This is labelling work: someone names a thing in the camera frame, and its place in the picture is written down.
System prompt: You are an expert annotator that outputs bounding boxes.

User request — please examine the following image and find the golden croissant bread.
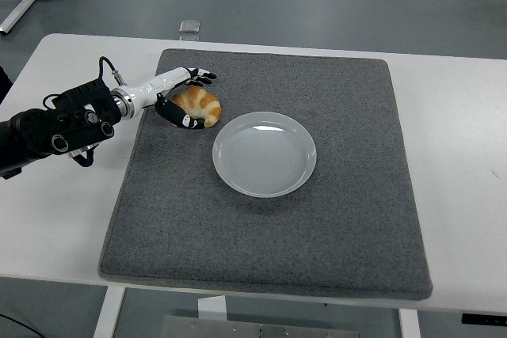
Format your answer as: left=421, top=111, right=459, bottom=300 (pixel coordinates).
left=169, top=85, right=222, bottom=128

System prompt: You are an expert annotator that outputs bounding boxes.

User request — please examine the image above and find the white table leg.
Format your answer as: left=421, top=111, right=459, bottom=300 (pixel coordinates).
left=398, top=308, right=422, bottom=338
left=93, top=286, right=127, bottom=338

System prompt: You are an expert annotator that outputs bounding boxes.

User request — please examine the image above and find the black table control panel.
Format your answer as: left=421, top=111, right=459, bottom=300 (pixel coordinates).
left=461, top=313, right=507, bottom=325

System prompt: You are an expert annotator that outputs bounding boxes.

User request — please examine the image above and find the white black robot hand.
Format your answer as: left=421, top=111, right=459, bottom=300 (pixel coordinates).
left=126, top=66, right=218, bottom=131

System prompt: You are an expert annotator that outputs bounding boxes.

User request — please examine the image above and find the grey felt mat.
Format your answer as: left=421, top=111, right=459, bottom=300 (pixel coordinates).
left=97, top=48, right=433, bottom=302

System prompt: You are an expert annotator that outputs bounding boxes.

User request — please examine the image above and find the thin black floor cable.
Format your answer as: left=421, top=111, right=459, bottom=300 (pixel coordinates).
left=0, top=312, right=36, bottom=338

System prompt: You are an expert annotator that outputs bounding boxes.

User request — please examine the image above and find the pale grey round plate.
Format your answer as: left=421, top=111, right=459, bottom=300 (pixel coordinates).
left=212, top=111, right=318, bottom=199

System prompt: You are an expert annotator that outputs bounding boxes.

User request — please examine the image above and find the grey metal plate with screws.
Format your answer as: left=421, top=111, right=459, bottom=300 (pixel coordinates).
left=160, top=315, right=364, bottom=338

